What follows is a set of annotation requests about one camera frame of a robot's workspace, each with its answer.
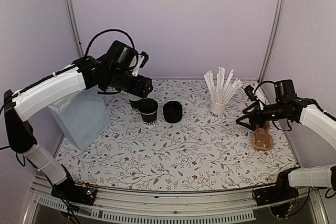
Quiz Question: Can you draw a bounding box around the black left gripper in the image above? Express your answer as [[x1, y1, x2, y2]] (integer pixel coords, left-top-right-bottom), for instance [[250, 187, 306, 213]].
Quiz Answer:
[[107, 68, 153, 98]]

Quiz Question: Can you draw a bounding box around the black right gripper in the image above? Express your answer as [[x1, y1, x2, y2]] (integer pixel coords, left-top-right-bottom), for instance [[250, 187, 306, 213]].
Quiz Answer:
[[236, 101, 287, 131]]

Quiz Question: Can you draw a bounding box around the stack of paper cups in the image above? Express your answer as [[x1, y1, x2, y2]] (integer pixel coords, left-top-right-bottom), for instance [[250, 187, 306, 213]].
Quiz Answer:
[[128, 94, 143, 110]]

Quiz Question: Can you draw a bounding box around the brown cardboard cup carrier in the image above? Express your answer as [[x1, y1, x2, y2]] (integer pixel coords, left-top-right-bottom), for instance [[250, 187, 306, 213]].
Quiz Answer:
[[252, 122, 274, 151]]

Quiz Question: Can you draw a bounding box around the stack of black lids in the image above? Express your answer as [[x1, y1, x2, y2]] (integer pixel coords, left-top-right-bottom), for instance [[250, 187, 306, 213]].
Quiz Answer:
[[163, 101, 183, 123]]

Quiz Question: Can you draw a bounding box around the white paper bag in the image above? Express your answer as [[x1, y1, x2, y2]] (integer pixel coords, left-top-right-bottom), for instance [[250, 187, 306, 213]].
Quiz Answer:
[[48, 88, 110, 152]]

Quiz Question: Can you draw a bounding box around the black paper coffee cup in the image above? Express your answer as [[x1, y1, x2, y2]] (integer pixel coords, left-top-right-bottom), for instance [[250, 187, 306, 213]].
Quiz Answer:
[[140, 112, 157, 125]]

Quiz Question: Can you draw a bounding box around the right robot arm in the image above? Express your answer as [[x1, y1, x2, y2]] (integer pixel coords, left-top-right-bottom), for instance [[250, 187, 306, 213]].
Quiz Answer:
[[236, 79, 335, 201]]

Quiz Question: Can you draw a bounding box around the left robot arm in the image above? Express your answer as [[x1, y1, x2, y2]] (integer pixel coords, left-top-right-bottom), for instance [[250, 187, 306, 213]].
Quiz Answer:
[[1, 40, 153, 200]]

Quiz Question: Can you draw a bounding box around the white cup holding straws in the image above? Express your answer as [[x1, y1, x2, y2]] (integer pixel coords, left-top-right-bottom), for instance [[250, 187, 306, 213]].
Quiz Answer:
[[211, 98, 227, 118]]

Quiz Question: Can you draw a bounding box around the bundle of white wrapped straws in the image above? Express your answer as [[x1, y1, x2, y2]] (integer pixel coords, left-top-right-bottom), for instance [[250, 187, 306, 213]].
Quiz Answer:
[[203, 67, 243, 104]]

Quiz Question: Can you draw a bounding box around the floral tablecloth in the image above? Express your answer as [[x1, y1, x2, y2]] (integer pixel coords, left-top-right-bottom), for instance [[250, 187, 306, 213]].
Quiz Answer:
[[56, 80, 298, 191]]

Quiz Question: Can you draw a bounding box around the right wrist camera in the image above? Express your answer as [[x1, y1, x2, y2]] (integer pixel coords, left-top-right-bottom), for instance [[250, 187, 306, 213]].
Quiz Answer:
[[244, 85, 266, 110]]

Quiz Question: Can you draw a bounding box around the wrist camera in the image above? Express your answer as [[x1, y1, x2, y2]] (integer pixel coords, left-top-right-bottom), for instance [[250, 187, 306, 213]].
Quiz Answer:
[[244, 85, 266, 110], [130, 51, 149, 77]]

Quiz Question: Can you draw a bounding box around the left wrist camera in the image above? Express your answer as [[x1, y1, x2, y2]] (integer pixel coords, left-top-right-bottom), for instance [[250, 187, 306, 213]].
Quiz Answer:
[[130, 51, 149, 77]]

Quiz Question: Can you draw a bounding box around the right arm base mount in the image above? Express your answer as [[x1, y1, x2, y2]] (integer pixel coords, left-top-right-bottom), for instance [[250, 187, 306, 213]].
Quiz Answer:
[[251, 182, 299, 219]]

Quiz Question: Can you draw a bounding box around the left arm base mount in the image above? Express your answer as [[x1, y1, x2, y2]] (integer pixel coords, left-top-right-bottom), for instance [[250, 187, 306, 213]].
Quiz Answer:
[[51, 181, 97, 206]]

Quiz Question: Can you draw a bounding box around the front aluminium rail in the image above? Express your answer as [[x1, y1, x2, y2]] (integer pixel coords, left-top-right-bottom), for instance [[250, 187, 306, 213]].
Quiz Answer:
[[24, 175, 335, 223]]

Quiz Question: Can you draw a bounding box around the left aluminium frame post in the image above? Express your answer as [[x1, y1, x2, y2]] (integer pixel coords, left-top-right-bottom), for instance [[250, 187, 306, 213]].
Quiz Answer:
[[64, 0, 83, 58]]

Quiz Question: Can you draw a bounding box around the aluminium frame post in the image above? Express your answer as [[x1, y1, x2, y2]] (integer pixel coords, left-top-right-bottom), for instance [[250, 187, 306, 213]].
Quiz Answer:
[[258, 0, 285, 82], [64, 0, 83, 58]]

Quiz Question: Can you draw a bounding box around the right aluminium frame post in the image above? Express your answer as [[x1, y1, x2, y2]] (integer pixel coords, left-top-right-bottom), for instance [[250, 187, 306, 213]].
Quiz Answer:
[[258, 0, 285, 82]]

